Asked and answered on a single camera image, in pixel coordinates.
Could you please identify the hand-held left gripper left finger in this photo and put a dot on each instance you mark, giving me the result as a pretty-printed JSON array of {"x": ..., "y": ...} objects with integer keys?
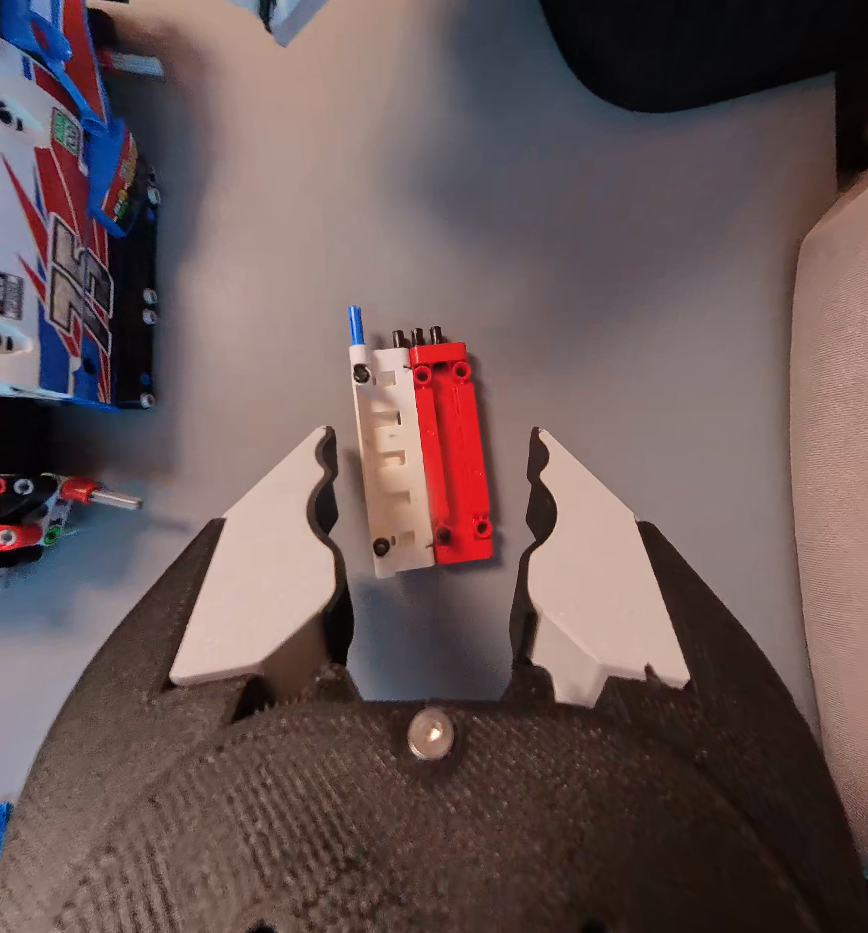
[{"x": 259, "y": 576}]

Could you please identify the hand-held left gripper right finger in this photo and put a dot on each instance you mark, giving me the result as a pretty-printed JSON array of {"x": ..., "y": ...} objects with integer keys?
[{"x": 601, "y": 583}]

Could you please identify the red and white lego panel assembly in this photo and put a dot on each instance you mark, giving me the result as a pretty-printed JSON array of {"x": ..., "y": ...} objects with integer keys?
[{"x": 455, "y": 466}]

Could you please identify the lego race car model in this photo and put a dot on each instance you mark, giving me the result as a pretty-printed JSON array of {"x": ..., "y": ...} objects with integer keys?
[{"x": 11, "y": 219}]

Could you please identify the black cloth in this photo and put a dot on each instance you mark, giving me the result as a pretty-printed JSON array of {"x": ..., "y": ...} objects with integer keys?
[{"x": 696, "y": 51}]

